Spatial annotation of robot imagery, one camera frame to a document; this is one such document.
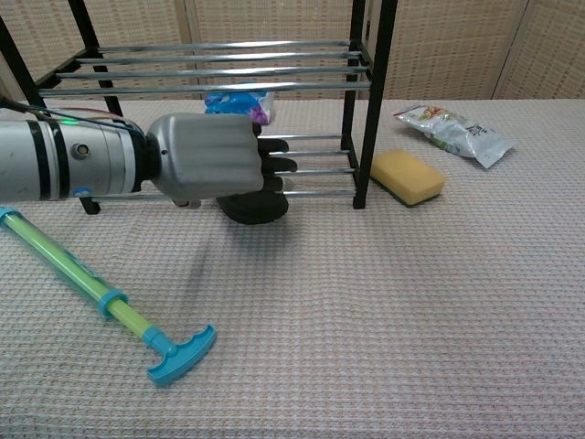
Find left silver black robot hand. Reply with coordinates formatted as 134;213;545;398
146;112;298;209

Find black rubber slipper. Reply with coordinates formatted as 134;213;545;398
214;190;290;226

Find black metal shoe rack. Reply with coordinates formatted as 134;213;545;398
0;0;399;215

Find blue tissue pack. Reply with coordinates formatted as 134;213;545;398
204;82;275;125

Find green blue water pump toy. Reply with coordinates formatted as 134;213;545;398
0;206;218;388

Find yellow sponge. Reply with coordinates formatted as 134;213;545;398
369;149;447;208

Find white green snack bag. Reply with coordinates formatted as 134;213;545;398
393;104;516;169

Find beige folding screen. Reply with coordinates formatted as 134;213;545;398
0;0;585;104

